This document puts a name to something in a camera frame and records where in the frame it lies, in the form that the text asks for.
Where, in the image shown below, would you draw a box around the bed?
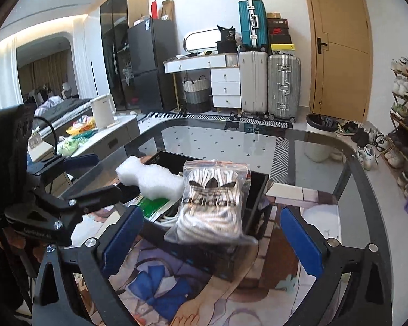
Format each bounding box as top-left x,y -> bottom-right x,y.
34,97 -> 94,134

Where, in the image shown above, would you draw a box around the white vanity desk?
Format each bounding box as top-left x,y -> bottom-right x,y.
164,54 -> 242,113

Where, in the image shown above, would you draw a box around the grey side cabinet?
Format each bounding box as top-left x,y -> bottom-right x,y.
27,114 -> 142,191

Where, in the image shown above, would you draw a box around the group of loose shoes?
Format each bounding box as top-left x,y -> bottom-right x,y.
339,120 -> 392,171

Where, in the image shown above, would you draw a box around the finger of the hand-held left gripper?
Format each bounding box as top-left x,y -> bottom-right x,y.
67,185 -> 124,213
63,154 -> 99,178

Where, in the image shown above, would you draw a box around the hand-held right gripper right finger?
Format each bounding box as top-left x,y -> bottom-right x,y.
279,206 -> 393,326

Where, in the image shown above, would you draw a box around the black glass cabinet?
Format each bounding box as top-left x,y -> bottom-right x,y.
100,0 -> 149,110

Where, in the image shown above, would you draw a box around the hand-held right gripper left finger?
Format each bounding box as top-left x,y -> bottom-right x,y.
32,205 -> 145,326

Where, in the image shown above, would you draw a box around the woven laundry basket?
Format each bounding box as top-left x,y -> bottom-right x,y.
182,76 -> 212,114

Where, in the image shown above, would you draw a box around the black cardboard box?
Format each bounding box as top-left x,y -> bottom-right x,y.
120,150 -> 271,283

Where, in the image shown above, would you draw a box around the black bag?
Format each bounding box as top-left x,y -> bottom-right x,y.
216,25 -> 239,54

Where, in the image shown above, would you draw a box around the white foam piece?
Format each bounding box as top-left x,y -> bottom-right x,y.
116,155 -> 185,200

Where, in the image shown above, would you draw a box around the white electric kettle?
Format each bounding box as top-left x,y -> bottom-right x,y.
90,94 -> 118,130

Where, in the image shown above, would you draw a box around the white trash bin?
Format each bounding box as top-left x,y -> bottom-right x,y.
306,114 -> 341,163

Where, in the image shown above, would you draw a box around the colourful snack packets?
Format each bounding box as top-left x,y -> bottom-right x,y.
66,115 -> 98,137

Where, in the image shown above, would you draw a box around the dark grey fridge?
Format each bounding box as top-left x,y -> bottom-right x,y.
127,18 -> 182,114

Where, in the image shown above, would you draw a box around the printed desk mat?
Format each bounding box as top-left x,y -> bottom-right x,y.
64,181 -> 344,326

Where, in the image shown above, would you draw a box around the silver suitcase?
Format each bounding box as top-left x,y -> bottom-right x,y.
267,54 -> 302,122

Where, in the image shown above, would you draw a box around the person's left hand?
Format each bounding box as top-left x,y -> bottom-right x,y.
5,230 -> 45,264

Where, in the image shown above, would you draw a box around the zip bag of white shoelaces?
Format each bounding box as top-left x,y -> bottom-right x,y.
164,161 -> 259,246

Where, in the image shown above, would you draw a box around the wooden door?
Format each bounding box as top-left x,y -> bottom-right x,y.
301,0 -> 375,123

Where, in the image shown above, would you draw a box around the green and white medicine packet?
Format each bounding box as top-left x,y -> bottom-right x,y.
135,195 -> 178,222

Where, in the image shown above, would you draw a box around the brown cardboard piece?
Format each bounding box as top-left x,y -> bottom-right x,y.
161,0 -> 175,21

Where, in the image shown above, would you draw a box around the teal suitcase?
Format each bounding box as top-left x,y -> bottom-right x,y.
238,0 -> 269,54

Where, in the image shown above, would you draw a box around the white suitcase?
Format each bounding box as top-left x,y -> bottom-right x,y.
239,51 -> 269,116

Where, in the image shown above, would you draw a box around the oval mirror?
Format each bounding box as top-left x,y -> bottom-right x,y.
184,29 -> 222,55

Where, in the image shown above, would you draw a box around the stack of shoe boxes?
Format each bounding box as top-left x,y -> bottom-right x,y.
267,12 -> 297,56

